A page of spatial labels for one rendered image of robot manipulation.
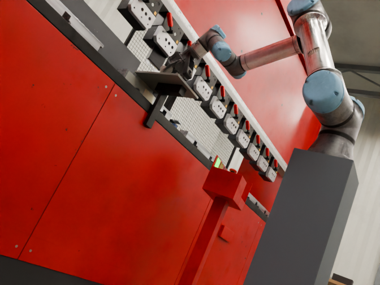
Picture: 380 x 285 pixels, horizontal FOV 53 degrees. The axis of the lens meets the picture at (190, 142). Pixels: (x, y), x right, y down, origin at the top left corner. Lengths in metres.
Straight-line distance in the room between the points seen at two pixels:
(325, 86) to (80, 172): 0.92
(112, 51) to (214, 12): 0.64
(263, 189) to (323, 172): 2.58
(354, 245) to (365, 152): 2.13
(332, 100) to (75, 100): 0.87
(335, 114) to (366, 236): 7.72
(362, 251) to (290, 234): 7.69
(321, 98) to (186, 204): 1.09
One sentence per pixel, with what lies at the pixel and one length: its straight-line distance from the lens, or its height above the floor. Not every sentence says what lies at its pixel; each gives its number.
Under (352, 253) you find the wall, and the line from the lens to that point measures 8.82.
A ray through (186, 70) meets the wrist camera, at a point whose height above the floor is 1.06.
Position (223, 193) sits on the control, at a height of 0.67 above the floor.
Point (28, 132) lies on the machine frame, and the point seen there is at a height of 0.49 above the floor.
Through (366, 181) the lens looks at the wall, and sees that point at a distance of 9.27.
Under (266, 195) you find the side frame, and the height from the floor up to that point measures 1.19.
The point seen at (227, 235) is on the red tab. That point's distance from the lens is 2.46.
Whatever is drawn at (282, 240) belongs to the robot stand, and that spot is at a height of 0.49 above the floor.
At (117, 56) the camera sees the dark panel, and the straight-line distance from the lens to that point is 2.42.
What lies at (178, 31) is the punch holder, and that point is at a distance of 1.99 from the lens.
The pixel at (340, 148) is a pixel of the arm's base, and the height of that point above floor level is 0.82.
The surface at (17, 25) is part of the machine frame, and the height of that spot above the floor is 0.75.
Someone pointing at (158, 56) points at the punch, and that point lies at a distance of 1.92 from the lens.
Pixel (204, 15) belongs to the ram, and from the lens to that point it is 2.17.
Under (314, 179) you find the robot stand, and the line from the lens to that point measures 1.19.
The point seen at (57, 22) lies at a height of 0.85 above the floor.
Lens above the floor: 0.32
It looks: 16 degrees up
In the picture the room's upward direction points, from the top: 25 degrees clockwise
